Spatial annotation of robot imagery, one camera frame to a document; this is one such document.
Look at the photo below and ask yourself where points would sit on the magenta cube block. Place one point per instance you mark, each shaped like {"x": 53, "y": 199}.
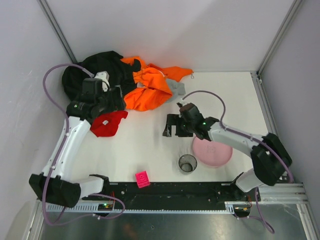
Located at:
{"x": 142, "y": 179}

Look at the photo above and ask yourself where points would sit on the right aluminium frame post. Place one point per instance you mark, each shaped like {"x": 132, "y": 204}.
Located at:
{"x": 280, "y": 34}

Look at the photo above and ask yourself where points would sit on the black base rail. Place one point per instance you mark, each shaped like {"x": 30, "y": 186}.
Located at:
{"x": 177, "y": 196}

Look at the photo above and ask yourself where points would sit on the grey cloth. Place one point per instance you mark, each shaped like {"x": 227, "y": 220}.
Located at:
{"x": 177, "y": 88}

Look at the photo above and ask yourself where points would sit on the pink plate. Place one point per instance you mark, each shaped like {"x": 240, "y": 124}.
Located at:
{"x": 211, "y": 153}

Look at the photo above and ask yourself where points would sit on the left aluminium frame post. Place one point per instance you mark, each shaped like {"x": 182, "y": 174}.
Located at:
{"x": 52, "y": 20}

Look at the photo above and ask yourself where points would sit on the red cloth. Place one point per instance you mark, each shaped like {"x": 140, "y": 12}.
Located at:
{"x": 107, "y": 124}

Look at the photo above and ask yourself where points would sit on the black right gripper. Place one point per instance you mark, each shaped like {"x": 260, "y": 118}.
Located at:
{"x": 178, "y": 125}

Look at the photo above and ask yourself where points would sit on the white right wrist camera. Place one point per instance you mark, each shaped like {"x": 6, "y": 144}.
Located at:
{"x": 181, "y": 103}

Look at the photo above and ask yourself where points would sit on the aluminium frame post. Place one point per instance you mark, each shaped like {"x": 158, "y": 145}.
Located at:
{"x": 280, "y": 34}
{"x": 52, "y": 20}

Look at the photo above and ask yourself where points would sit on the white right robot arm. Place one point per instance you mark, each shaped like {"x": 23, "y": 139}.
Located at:
{"x": 269, "y": 157}

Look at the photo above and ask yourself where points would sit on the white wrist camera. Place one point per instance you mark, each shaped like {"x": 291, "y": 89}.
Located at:
{"x": 181, "y": 103}
{"x": 104, "y": 76}

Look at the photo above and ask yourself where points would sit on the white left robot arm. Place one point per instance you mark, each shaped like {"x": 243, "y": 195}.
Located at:
{"x": 54, "y": 184}

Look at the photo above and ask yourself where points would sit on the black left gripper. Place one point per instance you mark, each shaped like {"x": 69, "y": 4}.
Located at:
{"x": 119, "y": 97}

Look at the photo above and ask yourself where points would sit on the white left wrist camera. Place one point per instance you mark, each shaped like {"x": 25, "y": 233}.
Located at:
{"x": 104, "y": 76}

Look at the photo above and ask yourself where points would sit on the orange zip jacket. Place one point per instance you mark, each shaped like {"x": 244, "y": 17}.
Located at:
{"x": 148, "y": 72}

